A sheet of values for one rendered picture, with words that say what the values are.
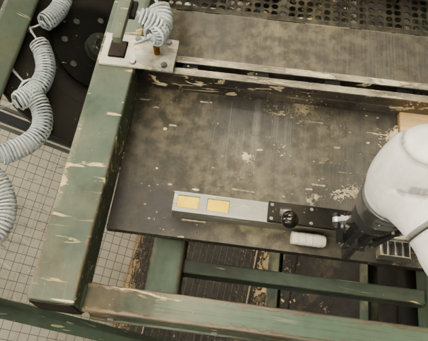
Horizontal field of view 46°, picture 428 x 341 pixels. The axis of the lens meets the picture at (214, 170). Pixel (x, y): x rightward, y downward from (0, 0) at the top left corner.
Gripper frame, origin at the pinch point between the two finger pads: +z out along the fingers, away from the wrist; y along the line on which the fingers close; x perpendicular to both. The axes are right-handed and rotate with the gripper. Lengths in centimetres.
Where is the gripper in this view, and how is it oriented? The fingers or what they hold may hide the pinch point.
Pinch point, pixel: (349, 246)
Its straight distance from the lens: 104.7
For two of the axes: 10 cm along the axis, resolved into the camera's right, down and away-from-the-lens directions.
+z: -0.2, 4.5, 8.9
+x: 1.3, -8.9, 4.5
